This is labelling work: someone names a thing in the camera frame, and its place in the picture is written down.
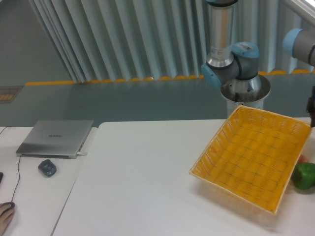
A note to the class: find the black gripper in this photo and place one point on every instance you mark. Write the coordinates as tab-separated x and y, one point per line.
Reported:
311	107

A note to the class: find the person's hand on mouse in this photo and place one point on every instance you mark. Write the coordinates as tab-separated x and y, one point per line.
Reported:
5	218

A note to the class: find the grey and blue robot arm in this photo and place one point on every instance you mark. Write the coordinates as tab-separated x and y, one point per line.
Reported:
234	68

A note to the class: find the silver laptop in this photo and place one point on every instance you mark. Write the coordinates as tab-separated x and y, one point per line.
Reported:
56	138

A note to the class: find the yellow woven basket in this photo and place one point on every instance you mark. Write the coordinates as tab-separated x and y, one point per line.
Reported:
252	156

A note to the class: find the red tomato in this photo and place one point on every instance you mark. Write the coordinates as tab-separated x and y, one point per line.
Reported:
302	159

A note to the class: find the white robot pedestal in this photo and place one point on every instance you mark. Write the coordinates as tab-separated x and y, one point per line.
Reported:
251	93

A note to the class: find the green bell pepper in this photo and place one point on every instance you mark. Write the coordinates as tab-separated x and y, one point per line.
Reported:
303	176

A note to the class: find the black computer mouse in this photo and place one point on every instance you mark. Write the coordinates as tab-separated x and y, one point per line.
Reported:
9	205

